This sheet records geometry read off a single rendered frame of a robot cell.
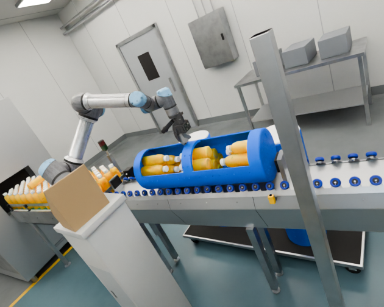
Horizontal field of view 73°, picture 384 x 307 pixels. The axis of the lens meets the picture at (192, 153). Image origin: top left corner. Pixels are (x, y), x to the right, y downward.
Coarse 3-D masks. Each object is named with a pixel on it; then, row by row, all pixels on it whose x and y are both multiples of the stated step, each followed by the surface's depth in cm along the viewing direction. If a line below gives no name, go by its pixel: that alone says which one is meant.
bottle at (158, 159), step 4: (148, 156) 176; (152, 156) 173; (156, 156) 170; (160, 156) 169; (144, 160) 176; (148, 160) 174; (152, 160) 172; (156, 160) 170; (160, 160) 169; (164, 160) 169; (144, 164) 177; (148, 164) 175; (152, 164) 174
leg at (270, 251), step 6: (258, 228) 175; (264, 228) 174; (264, 234) 176; (264, 240) 179; (270, 240) 181; (270, 246) 180; (270, 252) 184; (270, 258) 187; (276, 258) 187; (276, 264) 188; (276, 270) 192; (282, 270) 195
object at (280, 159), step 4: (280, 152) 134; (276, 156) 134; (280, 156) 131; (276, 160) 130; (280, 160) 128; (284, 160) 133; (276, 164) 132; (280, 164) 130; (284, 164) 132; (276, 168) 133; (280, 168) 131; (284, 168) 131; (280, 172) 132; (284, 172) 131; (288, 172) 137; (284, 176) 133; (288, 176) 136; (284, 180) 134; (288, 180) 135
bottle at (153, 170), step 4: (156, 164) 170; (160, 164) 169; (144, 168) 174; (148, 168) 172; (152, 168) 169; (156, 168) 168; (160, 168) 167; (144, 172) 173; (148, 172) 171; (152, 172) 170; (156, 172) 168; (160, 172) 167
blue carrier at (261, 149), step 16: (176, 144) 168; (192, 144) 151; (208, 144) 164; (224, 144) 160; (256, 144) 125; (272, 144) 142; (256, 160) 125; (272, 160) 138; (144, 176) 168; (160, 176) 160; (176, 176) 154; (192, 176) 148; (208, 176) 142; (224, 176) 137; (240, 176) 133; (256, 176) 129; (272, 176) 135
